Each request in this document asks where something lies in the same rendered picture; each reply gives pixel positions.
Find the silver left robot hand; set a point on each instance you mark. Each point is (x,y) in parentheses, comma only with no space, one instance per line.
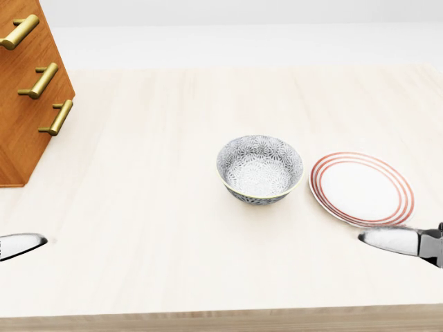
(19,243)

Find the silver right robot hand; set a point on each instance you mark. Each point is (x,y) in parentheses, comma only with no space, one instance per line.
(398,242)

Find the wooden cabinet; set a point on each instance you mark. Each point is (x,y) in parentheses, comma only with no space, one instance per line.
(20,103)

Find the grey patterned bowl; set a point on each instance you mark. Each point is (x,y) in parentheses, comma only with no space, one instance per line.
(259,169)

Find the white plate with red rings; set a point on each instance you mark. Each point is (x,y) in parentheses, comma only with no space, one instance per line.
(360,188)

